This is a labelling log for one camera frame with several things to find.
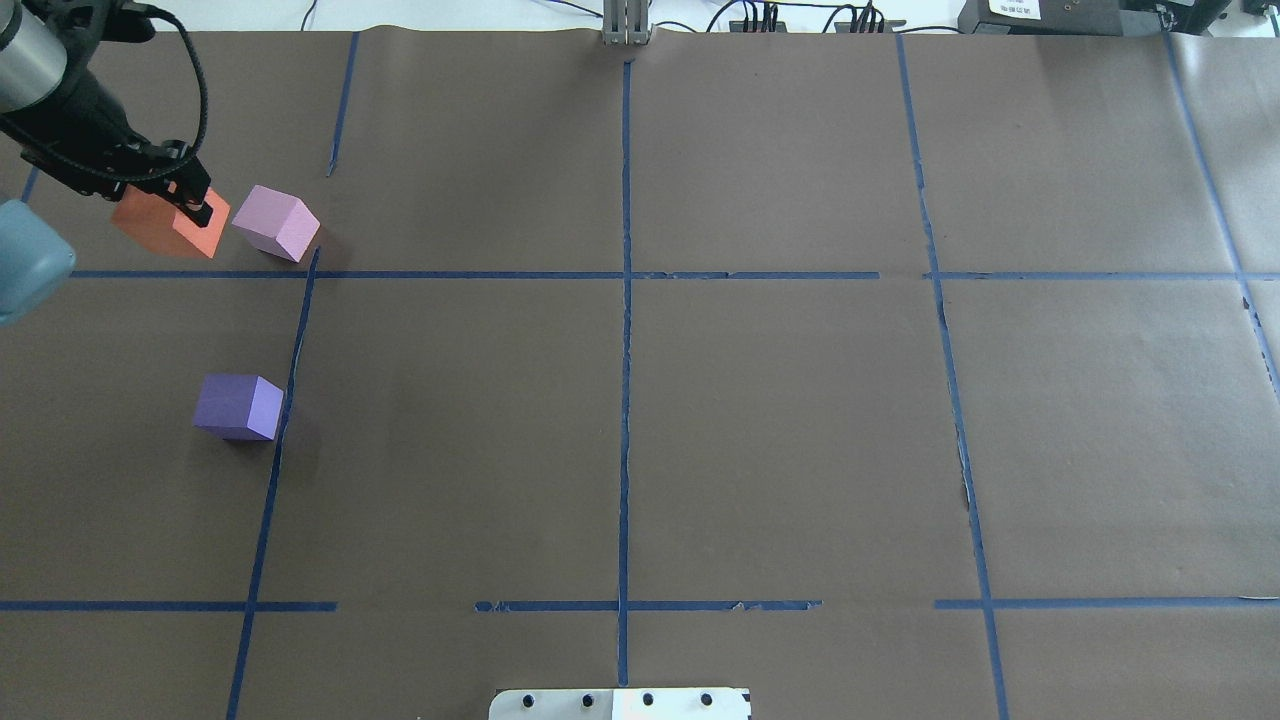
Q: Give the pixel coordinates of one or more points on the orange foam cube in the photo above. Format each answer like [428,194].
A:
[160,228]

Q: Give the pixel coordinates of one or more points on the pink foam cube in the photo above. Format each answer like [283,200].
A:
[276,223]

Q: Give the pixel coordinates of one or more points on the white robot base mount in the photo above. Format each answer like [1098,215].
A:
[623,703]

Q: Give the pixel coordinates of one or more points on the black power strip left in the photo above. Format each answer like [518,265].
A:
[755,26]

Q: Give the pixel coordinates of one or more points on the purple foam cube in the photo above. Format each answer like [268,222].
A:
[239,407]

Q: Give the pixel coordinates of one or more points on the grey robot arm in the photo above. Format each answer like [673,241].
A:
[71,128]

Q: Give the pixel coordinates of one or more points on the grey aluminium camera post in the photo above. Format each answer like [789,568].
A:
[626,23]

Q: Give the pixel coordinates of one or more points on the black power strip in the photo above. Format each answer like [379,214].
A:
[755,26]
[874,27]

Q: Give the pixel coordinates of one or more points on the black electronics box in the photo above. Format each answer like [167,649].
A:
[1088,18]

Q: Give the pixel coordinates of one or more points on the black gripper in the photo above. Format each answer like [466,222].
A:
[88,116]

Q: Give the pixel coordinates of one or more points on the black power strip right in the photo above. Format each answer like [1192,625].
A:
[874,27]

